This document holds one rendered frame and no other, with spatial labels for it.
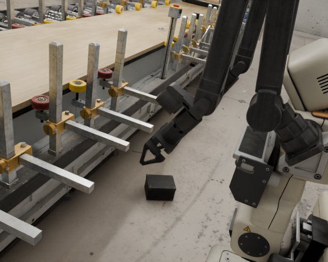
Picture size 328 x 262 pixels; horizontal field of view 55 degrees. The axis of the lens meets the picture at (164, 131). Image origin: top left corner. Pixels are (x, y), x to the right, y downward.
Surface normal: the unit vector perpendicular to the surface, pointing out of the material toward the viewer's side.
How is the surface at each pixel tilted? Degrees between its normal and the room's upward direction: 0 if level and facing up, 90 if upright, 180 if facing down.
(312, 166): 90
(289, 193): 90
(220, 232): 0
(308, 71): 90
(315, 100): 90
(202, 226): 0
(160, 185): 0
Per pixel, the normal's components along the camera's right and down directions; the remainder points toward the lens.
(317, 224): 0.18, -0.86
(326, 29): -0.37, 0.40
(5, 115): 0.91, 0.33
